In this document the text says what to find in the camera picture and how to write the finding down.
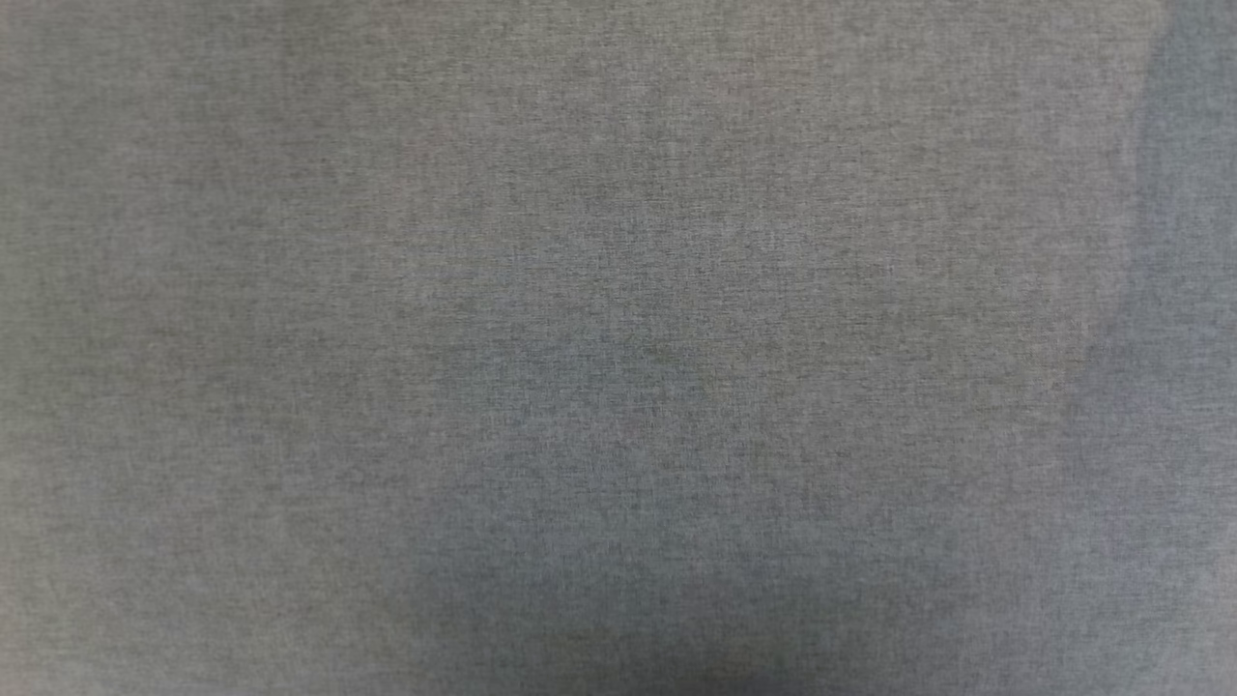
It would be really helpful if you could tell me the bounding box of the grey fabric sofa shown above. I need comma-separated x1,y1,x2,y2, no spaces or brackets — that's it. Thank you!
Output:
0,0,1237,696

